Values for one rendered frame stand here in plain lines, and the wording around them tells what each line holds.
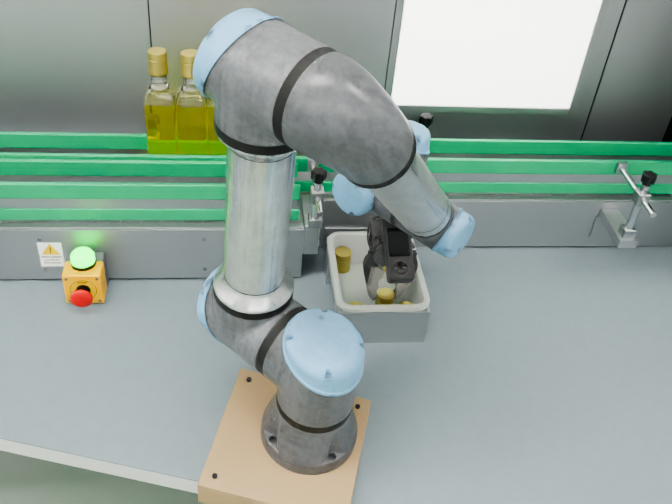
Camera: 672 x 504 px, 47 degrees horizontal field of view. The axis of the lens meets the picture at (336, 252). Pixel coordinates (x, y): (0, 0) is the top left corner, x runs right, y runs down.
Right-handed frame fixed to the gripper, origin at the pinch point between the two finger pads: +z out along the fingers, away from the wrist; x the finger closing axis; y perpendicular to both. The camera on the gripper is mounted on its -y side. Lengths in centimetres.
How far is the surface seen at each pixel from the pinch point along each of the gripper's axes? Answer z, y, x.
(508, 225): -1.0, 20.4, -30.0
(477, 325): 5.4, -2.8, -18.4
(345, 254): -1.0, 11.4, 6.2
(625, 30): -36, 41, -53
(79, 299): 1, 2, 56
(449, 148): -14.2, 29.7, -16.9
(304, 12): -39, 39, 14
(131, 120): -13, 42, 49
